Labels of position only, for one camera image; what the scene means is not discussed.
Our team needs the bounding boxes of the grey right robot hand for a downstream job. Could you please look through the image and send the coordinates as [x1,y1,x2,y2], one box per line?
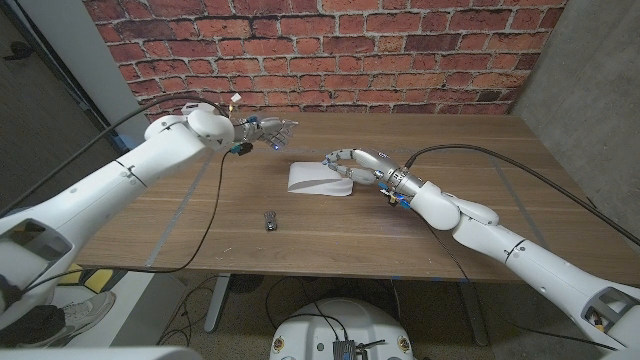
[322,147,429,199]

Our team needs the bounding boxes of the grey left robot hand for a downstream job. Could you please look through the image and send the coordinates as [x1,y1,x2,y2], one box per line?
[230,115,300,151]

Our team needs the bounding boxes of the white receipt paper strip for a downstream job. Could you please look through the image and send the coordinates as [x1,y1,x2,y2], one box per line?
[287,160,355,197]

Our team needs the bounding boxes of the red brick print backdrop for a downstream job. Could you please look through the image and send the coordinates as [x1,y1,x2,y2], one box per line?
[82,0,569,141]

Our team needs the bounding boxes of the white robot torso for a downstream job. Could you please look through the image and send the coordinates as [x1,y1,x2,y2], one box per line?
[269,298,415,360]

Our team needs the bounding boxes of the grey table leg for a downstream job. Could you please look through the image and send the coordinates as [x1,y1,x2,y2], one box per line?
[203,273,232,334]
[459,280,490,347]

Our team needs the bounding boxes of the grey electronics box on torso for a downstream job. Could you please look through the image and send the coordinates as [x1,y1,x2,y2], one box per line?
[332,339,370,360]

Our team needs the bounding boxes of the person in dark trousers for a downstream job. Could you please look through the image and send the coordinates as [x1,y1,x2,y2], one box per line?
[0,291,117,350]

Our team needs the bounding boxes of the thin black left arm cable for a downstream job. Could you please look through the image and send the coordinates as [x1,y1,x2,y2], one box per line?
[22,149,232,294]

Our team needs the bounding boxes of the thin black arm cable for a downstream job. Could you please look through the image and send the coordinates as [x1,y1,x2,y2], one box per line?
[423,221,620,352]
[22,149,232,294]

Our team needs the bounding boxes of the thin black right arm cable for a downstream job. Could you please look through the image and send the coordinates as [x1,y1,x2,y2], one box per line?
[423,221,620,352]

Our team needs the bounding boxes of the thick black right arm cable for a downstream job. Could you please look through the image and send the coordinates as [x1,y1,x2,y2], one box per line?
[404,143,640,247]

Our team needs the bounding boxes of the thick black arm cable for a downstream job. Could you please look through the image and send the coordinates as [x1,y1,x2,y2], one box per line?
[0,94,231,219]
[404,143,640,247]

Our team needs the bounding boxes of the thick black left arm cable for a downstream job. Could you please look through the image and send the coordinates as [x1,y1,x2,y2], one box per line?
[0,94,231,219]

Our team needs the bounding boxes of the black door handle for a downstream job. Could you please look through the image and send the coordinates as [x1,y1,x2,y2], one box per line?
[3,41,34,62]

